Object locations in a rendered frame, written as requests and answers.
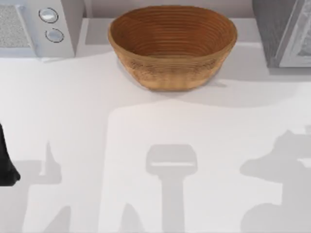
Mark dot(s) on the brown woven basket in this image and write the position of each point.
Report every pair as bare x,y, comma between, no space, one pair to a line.
170,60

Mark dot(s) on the round microwave knob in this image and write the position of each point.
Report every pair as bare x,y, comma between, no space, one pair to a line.
48,14
54,35

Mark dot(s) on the pale microwave oven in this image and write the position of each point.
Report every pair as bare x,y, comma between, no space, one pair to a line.
29,26

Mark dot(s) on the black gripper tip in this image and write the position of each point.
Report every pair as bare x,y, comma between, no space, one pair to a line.
6,167

